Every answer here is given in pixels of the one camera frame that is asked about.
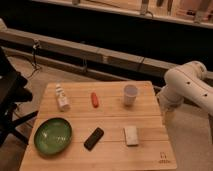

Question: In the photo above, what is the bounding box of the black rectangular eraser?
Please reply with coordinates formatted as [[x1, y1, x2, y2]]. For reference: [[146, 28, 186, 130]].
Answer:
[[84, 127, 104, 151]]

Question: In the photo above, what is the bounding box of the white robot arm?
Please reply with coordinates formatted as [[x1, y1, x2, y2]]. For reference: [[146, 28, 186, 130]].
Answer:
[[156, 61, 213, 123]]

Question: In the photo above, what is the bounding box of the orange marker pen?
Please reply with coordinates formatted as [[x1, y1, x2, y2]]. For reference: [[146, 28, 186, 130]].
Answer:
[[91, 92, 99, 108]]

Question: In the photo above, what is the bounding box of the translucent plastic cup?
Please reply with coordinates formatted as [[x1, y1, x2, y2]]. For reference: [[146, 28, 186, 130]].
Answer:
[[124, 85, 138, 106]]

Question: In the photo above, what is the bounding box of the white small bottle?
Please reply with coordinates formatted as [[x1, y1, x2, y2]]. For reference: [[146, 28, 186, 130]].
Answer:
[[56, 84, 70, 112]]

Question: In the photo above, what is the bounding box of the white sponge block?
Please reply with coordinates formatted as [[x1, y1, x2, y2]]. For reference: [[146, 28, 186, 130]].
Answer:
[[124, 126, 139, 146]]

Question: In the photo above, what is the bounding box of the green ceramic bowl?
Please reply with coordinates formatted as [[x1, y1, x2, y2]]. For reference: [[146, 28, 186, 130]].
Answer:
[[34, 118, 72, 155]]

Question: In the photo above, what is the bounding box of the black office chair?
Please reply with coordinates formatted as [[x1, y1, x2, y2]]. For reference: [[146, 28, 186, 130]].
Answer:
[[0, 46, 37, 147]]

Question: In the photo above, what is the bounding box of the black cable on floor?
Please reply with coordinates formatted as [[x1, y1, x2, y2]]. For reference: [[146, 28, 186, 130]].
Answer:
[[27, 39, 43, 80]]

